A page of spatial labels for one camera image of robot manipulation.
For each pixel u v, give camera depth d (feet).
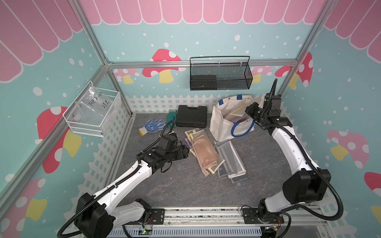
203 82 2.76
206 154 3.09
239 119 2.86
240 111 2.92
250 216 2.43
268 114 1.98
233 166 2.91
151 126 3.70
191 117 3.69
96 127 2.04
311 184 1.40
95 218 1.26
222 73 3.07
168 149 2.01
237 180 2.84
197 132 3.47
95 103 2.38
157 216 2.43
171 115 3.80
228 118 3.12
